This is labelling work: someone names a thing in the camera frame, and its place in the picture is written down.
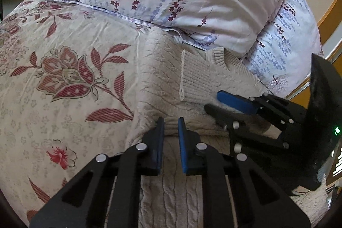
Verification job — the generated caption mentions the pale blue floral pillow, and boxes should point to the pale blue floral pillow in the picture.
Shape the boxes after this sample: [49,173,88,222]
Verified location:
[242,0,324,99]

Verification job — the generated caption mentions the wooden headboard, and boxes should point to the wooden headboard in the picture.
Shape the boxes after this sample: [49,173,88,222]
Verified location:
[284,0,342,100]

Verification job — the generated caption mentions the floral bed quilt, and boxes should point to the floral bed quilt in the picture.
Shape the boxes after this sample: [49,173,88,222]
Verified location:
[0,0,151,228]

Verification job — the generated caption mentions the beige cable-knit sweater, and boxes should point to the beige cable-knit sweater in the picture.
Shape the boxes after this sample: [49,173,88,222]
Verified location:
[124,28,332,228]

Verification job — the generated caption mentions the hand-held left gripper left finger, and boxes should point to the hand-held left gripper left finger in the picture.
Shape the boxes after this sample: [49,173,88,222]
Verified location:
[29,117,165,228]

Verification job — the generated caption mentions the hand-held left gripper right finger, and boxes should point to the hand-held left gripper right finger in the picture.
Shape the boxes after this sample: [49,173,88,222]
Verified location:
[178,117,312,228]

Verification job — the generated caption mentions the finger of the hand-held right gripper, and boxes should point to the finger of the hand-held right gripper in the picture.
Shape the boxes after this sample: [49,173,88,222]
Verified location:
[217,90,305,130]
[204,103,290,156]

